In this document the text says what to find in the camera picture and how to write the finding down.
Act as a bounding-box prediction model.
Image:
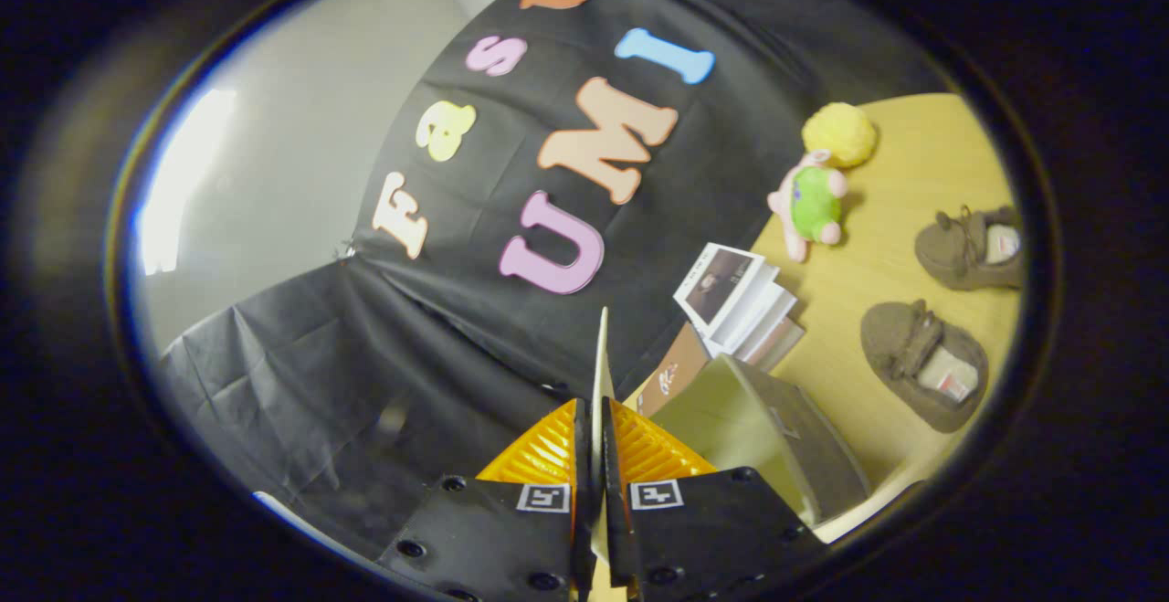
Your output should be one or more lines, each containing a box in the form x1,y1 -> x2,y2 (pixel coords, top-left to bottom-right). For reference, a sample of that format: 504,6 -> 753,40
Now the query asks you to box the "grey fabric storage box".
589,307 -> 870,576

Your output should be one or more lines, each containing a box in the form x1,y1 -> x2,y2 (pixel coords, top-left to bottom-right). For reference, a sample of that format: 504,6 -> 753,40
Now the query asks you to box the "pale thick book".
731,314 -> 806,373

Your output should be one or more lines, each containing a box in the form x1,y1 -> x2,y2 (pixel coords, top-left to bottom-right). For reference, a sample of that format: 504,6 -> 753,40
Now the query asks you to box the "plain white book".
708,264 -> 797,352

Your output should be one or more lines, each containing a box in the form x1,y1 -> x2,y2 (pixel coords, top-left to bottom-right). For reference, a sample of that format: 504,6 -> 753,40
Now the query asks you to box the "brown book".
635,346 -> 713,418

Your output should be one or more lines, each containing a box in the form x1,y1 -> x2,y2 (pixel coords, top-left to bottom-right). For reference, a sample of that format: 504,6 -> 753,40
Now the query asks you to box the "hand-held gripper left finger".
374,398 -> 595,602

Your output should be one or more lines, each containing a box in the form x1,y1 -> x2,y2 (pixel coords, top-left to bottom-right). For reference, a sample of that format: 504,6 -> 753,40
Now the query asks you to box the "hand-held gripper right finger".
598,396 -> 827,602

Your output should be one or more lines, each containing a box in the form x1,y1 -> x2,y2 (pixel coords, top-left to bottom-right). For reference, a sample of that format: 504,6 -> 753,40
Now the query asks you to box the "green and pink plush toy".
767,149 -> 850,263

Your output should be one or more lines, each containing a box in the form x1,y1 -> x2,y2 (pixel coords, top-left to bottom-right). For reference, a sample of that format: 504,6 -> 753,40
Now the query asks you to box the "yellow plush toy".
802,101 -> 878,169

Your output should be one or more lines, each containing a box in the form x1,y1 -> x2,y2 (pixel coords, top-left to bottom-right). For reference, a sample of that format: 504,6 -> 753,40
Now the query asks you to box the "white portrait cover book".
673,242 -> 766,329

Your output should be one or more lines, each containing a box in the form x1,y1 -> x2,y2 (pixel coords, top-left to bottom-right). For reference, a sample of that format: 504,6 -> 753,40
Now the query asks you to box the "brown fuzzy shoe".
914,205 -> 1026,291
860,299 -> 990,434

